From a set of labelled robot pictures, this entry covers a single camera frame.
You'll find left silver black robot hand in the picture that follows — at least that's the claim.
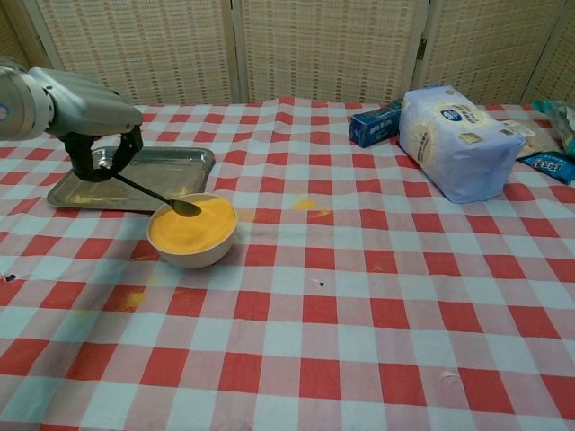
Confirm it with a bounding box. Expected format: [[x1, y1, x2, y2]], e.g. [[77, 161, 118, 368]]
[[27, 66, 146, 183]]

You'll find black spoon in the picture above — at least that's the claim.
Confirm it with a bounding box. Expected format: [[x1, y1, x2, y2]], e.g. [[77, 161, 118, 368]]
[[99, 163, 202, 218]]

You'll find rectangular steel tray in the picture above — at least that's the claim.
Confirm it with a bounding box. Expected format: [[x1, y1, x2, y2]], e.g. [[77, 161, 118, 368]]
[[46, 145, 217, 214]]

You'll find bowl of yellow powder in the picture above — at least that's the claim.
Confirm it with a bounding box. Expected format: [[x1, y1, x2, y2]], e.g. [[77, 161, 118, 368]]
[[146, 193, 238, 270]]

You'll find woven folding screen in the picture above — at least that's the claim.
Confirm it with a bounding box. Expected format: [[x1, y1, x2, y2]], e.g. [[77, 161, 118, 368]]
[[0, 0, 575, 110]]

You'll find dark blue long box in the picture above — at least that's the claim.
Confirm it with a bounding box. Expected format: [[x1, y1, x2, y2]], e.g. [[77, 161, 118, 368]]
[[349, 99, 406, 150]]

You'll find red white checkered tablecloth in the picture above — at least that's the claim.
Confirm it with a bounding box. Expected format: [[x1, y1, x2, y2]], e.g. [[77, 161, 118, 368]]
[[0, 95, 575, 431]]

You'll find pale blue flour bag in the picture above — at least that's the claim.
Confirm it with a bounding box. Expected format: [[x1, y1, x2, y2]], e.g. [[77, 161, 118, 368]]
[[396, 84, 527, 205]]

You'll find beige snack packet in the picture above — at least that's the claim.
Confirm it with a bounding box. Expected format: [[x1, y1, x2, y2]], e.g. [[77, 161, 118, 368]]
[[497, 117, 563, 159]]

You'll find small blue snack packet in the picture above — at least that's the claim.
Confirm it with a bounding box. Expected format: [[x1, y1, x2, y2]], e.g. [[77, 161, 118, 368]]
[[516, 151, 575, 187]]

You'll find teal clear food bag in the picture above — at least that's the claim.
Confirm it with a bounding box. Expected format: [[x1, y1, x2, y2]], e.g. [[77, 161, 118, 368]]
[[532, 100, 575, 156]]

